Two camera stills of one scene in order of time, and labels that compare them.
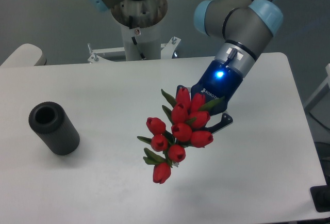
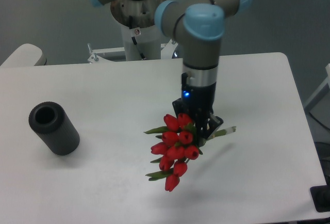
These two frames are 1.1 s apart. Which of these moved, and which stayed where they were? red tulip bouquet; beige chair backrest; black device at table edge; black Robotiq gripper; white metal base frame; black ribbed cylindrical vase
Moved: black Robotiq gripper; red tulip bouquet
Stayed: black device at table edge; beige chair backrest; white metal base frame; black ribbed cylindrical vase
